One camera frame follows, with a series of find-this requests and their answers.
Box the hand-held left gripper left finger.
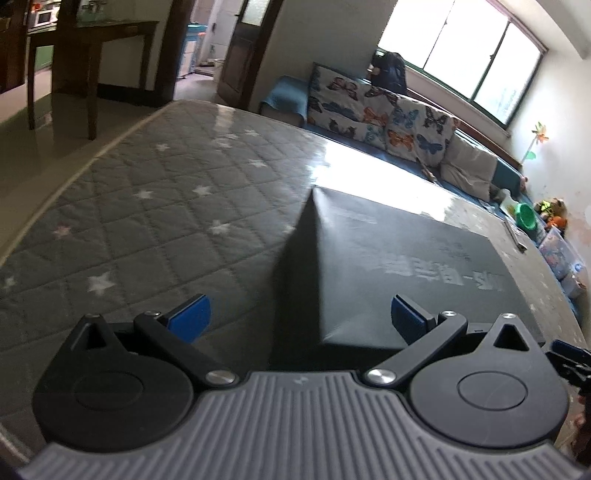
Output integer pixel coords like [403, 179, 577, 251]
[69, 293, 241, 389]

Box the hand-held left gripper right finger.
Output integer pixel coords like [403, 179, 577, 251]
[362, 292, 537, 391]

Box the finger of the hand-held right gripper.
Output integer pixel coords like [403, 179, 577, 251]
[546, 339, 591, 385]

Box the clear plastic storage box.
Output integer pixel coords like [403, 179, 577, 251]
[537, 228, 581, 280]

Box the grey quilted star mat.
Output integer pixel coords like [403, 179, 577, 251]
[0, 99, 587, 462]

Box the small wooden stick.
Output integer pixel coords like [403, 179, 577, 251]
[415, 157, 444, 186]

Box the plush toy pile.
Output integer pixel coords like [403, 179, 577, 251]
[534, 198, 569, 232]

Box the green plastic bowl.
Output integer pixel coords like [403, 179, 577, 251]
[514, 203, 539, 230]

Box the white pillow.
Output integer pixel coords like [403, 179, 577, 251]
[440, 131, 500, 200]

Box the butterfly print cushion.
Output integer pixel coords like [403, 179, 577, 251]
[385, 95, 456, 168]
[307, 64, 403, 151]

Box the toy pinwheel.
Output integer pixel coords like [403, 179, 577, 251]
[521, 122, 550, 163]

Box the blue sofa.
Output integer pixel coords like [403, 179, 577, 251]
[259, 76, 583, 303]

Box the black backpack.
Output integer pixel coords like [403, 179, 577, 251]
[370, 52, 407, 96]

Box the blue white cabinet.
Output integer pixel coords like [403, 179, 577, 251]
[182, 25, 206, 75]

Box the wooden door with glass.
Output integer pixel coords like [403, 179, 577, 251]
[218, 0, 283, 110]

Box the window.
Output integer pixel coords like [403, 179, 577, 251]
[378, 0, 549, 126]

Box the dark wooden table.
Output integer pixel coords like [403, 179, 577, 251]
[25, 20, 160, 142]

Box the wooden shelf cabinet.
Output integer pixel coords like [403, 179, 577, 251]
[0, 0, 31, 94]

